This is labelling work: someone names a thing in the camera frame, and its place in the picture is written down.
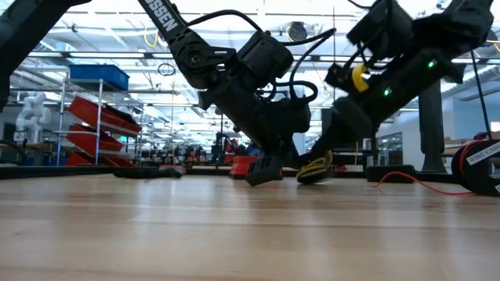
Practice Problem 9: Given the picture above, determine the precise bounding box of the red storage bin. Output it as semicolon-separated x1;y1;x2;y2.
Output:
66;123;125;155
65;151;138;169
69;95;142;133

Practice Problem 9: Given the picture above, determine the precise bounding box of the black zip pouch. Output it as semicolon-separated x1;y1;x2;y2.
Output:
366;164;417;183

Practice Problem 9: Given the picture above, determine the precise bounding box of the red box black lid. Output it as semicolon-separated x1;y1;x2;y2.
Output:
229;155;259;180

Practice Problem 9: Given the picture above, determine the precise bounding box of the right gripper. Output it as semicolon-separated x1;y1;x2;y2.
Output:
301;97;378;167

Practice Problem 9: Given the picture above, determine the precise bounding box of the round black ceiling fixture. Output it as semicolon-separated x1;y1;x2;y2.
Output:
287;21;309;42

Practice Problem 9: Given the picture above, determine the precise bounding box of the yellow cable tag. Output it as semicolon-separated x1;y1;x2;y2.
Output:
351;63;370;94

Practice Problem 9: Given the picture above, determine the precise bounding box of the red wire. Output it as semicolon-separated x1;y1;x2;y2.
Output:
369;140;500;196

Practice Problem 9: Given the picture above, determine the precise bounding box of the yellow wire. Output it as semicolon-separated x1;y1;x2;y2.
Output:
295;150;338;184

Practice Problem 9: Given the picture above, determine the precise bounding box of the hanging black cable loop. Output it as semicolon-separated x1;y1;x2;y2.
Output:
157;62;177;77

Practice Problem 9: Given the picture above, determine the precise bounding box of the blue storage bin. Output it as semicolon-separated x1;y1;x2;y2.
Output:
69;64;130;91

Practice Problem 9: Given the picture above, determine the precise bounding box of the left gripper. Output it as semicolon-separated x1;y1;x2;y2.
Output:
198;84;313;187

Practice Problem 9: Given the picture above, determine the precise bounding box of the black metal table frame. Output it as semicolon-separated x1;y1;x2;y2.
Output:
0;165;500;184

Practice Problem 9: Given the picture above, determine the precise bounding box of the metal storage rack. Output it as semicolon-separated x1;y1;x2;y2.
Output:
54;76;145;169

